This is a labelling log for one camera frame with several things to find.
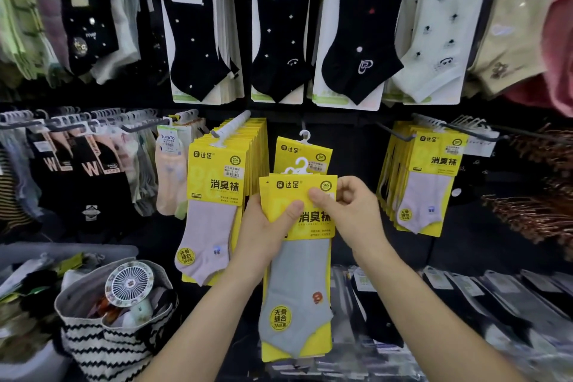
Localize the person's right forearm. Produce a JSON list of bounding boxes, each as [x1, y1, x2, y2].
[[353, 238, 529, 382]]

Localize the row of pastel hanging socks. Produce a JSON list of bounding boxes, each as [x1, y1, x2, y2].
[[0, 0, 72, 87]]

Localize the white tipped peg hook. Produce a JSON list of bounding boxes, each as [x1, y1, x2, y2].
[[210, 109, 252, 149]]

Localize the row black socks peach cuffs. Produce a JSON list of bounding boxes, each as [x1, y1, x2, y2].
[[26, 108, 158, 235]]

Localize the cream dotted sock pack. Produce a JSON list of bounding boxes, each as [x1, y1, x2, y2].
[[384, 0, 498, 106]]

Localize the white handheld fan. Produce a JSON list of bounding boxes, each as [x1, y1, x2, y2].
[[104, 260, 155, 309]]

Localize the heap of copper hangers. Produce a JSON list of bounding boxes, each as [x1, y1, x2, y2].
[[483, 126, 573, 261]]

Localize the bunch of striped socks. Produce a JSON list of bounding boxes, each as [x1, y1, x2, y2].
[[0, 140, 41, 235]]

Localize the black dotted tall socks bunch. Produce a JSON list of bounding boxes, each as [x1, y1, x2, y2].
[[58, 0, 142, 85]]

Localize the person's left forearm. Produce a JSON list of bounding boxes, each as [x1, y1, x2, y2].
[[136, 260, 269, 382]]

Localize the white plastic bin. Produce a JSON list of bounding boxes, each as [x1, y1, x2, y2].
[[0, 242, 140, 382]]

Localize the beige sock pack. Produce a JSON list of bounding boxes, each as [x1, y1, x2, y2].
[[463, 0, 565, 98]]

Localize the row black socks white cards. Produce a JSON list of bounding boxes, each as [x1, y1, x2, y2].
[[250, 0, 415, 112]]

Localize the bunch yellow sock packets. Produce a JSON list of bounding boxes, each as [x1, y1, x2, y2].
[[375, 119, 469, 238], [174, 117, 269, 287]]

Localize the yellow packet grey sock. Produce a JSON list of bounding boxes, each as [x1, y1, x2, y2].
[[264, 158, 339, 362]]

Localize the yellow hooked sock packet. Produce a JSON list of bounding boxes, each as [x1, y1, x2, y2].
[[258, 167, 296, 222], [273, 130, 334, 175]]

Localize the black dotted sock white card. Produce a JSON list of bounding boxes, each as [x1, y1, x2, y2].
[[155, 0, 245, 106]]

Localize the person's right hand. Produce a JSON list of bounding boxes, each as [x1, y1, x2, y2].
[[307, 175, 390, 266]]

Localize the bunch of pastel sock packs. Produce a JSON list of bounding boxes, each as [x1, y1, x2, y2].
[[154, 110, 207, 219]]

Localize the person's left hand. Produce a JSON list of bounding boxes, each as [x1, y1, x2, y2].
[[232, 191, 305, 284]]

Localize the pink garments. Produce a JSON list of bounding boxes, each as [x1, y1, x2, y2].
[[506, 0, 573, 118]]

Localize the clear price tag holder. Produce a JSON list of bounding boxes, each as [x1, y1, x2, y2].
[[463, 131, 500, 158]]

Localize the row of clear bagged socks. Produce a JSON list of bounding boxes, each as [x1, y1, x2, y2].
[[331, 265, 573, 382]]

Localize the black white zigzag tote bag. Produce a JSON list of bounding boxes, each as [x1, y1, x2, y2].
[[54, 258, 180, 382]]

